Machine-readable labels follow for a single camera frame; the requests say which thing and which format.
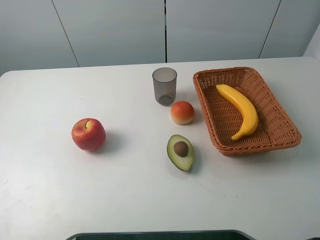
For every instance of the yellow banana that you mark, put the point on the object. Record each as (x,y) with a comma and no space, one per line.
(247,110)

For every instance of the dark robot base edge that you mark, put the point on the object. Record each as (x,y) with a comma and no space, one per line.
(165,235)

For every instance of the brown wicker basket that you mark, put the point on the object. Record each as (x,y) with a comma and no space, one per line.
(275,129)

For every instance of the orange round bread bun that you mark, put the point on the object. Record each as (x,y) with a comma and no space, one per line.
(182,113)

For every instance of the halved avocado with pit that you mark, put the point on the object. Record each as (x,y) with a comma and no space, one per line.
(180,152)

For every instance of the grey translucent plastic cup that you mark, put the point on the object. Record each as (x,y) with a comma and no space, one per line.
(164,85)

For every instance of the red apple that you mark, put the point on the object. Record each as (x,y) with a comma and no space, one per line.
(88,134)

